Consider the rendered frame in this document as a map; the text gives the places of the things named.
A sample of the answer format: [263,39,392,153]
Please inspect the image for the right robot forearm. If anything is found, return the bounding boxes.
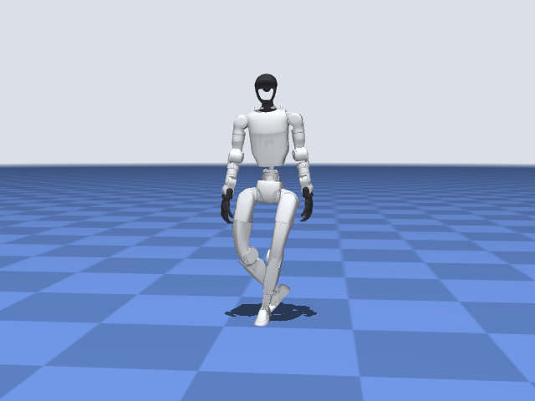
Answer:
[222,151,240,195]

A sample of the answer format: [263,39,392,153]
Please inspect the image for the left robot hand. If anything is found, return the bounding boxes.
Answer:
[301,187,313,221]

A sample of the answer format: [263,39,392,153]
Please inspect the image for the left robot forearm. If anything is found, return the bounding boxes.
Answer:
[297,148,313,194]

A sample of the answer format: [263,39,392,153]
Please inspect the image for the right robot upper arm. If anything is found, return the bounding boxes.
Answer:
[230,114,249,164]

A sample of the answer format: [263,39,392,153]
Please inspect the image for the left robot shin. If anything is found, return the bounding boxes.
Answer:
[261,253,284,311]

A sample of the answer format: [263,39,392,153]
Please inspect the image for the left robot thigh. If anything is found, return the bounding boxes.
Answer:
[266,189,299,264]

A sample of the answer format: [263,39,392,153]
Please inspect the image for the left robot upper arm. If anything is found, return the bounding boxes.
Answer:
[286,112,307,161]

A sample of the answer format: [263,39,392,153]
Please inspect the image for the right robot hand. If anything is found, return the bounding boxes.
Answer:
[221,188,233,223]

